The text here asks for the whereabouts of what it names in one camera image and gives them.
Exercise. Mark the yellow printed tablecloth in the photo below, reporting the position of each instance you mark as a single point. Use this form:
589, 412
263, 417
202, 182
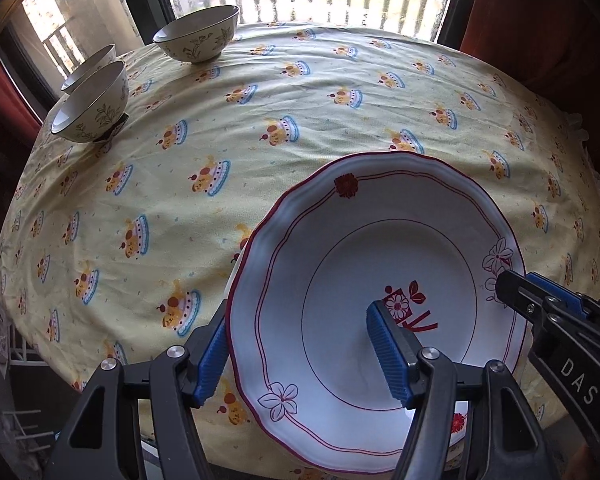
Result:
180, 185

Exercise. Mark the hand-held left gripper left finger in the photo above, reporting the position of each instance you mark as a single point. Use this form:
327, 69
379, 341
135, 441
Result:
212, 360

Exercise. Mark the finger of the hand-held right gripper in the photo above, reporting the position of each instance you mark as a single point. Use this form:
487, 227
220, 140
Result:
515, 295
565, 295

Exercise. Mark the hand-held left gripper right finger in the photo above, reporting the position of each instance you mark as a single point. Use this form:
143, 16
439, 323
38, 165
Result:
385, 350

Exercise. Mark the red curtain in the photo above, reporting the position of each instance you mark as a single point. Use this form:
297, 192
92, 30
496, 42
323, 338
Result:
555, 35
5, 95

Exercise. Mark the beige floral ceramic bowl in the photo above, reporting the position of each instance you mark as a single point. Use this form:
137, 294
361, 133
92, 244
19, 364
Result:
200, 40
95, 57
92, 110

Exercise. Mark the white plate red floral print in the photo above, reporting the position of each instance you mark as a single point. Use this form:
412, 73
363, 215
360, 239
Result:
330, 270

